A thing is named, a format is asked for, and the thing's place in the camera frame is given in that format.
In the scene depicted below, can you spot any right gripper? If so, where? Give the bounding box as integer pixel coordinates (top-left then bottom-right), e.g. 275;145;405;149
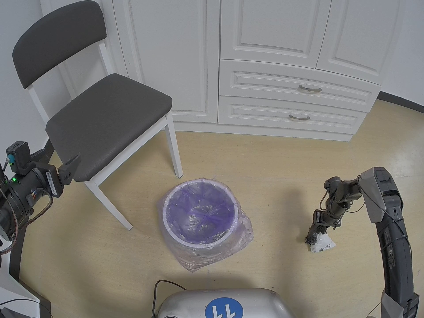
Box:
306;207;336;242

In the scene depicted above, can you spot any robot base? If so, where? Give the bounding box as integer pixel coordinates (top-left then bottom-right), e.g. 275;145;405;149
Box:
159;288;293;318

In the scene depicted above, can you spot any white trash bin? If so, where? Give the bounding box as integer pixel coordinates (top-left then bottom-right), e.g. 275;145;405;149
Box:
161;177;241;249

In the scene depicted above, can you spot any black cable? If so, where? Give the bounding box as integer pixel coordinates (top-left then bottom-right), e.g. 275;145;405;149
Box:
152;280;188;316
0;295;55;318

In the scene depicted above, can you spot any grey white chair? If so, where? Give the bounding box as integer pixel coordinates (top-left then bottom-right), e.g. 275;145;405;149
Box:
12;0;184;231

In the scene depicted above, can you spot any white wardrobe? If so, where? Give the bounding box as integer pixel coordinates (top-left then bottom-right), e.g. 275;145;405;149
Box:
37;0;407;142

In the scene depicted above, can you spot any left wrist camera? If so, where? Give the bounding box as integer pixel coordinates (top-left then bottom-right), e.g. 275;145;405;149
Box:
6;140;47;175

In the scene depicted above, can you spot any purple plastic bag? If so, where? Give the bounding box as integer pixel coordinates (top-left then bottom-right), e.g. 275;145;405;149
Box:
156;177;254;273

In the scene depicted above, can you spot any white printed wrapper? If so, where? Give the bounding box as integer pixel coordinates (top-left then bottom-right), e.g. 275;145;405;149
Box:
308;232;337;253

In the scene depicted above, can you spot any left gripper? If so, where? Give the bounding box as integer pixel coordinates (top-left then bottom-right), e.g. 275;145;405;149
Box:
13;154;82;208

